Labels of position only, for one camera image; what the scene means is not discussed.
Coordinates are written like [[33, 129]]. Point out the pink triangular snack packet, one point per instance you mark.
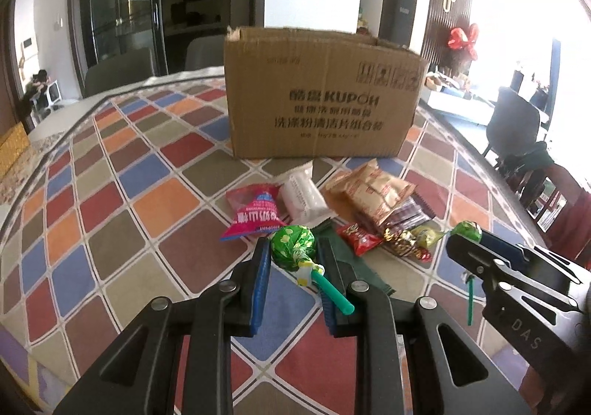
[[251, 212]]

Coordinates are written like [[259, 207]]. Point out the brown cardboard box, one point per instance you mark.
[[323, 96]]

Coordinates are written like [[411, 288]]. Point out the small red snack packet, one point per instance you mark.
[[358, 239]]

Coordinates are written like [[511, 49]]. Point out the grey dining chair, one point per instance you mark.
[[205, 52], [120, 73]]

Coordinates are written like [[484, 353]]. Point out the yellow woven box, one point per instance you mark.
[[11, 147]]

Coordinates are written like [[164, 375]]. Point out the yellow-green wrapped candy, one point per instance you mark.
[[429, 235]]

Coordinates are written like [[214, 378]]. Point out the black chair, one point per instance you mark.
[[512, 119]]

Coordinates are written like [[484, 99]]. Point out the white low cabinet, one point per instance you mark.
[[457, 106]]

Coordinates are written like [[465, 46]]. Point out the small white shelf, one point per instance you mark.
[[54, 94]]

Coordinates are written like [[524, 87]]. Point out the dark plush toy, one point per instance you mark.
[[38, 80]]

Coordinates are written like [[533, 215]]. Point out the black framed glass door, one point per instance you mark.
[[120, 4]]

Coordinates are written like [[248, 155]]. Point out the dark green snack packet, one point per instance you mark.
[[360, 265]]

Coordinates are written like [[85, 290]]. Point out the green dotted lollipop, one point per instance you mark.
[[291, 244]]

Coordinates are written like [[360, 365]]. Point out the purple striped snack packet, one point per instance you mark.
[[411, 214]]

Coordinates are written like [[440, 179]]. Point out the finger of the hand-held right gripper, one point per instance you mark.
[[505, 251], [480, 260]]

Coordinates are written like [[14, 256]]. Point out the dark slatted wall panel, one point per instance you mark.
[[438, 41]]

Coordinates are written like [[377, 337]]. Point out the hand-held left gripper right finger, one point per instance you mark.
[[328, 285]]

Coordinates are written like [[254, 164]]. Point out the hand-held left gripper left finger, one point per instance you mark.
[[261, 285]]

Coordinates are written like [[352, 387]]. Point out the red bow decoration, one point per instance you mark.
[[461, 39]]

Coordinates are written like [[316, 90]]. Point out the white snack packet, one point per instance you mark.
[[302, 198]]

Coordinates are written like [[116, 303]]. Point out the tan snack packet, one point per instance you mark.
[[374, 189]]

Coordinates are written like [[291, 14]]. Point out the floral patterned cloth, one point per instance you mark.
[[23, 175]]

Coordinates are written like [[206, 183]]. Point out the gold and red candy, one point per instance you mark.
[[406, 244]]

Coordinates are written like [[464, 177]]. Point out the green cloth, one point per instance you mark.
[[531, 161]]

